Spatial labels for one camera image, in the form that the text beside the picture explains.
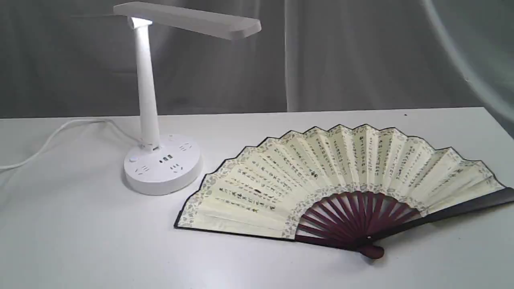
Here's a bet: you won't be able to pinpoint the folding paper fan maroon ribs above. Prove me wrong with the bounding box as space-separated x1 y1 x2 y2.
173 124 513 259

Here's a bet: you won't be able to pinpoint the white desk lamp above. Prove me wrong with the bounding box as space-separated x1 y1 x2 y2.
113 2 262 196

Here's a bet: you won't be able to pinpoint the grey backdrop curtain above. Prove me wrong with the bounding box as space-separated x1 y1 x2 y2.
0 0 513 135

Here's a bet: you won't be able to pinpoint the white power cable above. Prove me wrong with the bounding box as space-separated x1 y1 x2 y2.
0 118 139 171

